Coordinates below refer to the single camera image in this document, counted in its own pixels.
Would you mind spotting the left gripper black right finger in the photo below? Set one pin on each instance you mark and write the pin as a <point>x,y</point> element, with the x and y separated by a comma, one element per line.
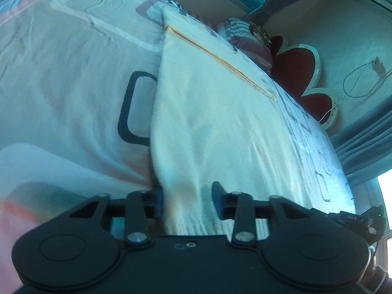
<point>240,208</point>

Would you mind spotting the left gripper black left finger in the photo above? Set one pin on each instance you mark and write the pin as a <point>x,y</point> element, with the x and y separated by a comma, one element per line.
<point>140,206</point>

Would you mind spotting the cream knit sweater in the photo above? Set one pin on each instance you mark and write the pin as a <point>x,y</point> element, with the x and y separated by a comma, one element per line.
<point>219,118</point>

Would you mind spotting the person's hand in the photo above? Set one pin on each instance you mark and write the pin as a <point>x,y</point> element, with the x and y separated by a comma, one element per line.
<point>378,281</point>

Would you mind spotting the blue curtain far right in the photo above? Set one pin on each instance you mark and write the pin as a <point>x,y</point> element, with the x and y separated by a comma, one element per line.
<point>364,147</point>

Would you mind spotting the red white heart headboard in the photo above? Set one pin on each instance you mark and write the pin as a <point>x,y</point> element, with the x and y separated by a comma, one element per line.
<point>298,69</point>

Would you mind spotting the patterned pastel bed quilt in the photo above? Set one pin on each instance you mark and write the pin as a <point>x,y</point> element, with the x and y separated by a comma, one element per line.
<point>78,86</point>

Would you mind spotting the striped folded pillow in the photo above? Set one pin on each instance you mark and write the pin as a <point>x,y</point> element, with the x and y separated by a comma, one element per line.
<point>237,32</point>

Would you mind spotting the gold patterned bag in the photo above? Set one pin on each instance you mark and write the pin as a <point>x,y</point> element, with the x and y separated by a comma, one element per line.
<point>260,34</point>

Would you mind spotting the red black striped garment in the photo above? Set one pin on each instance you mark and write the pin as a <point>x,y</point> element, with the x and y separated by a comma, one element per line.
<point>189,14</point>

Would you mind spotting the wall power socket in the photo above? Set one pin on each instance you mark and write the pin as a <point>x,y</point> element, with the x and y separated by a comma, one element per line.
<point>378,67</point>

